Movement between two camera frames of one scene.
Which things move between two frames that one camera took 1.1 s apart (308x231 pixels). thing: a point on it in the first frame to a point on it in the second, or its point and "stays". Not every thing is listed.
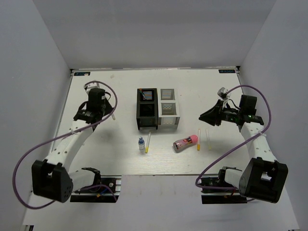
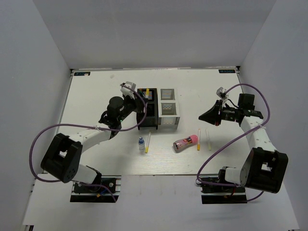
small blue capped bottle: (141, 145) stays
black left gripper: (109, 109) to (138, 103)
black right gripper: (214, 116) stays
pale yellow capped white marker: (209, 141) stays
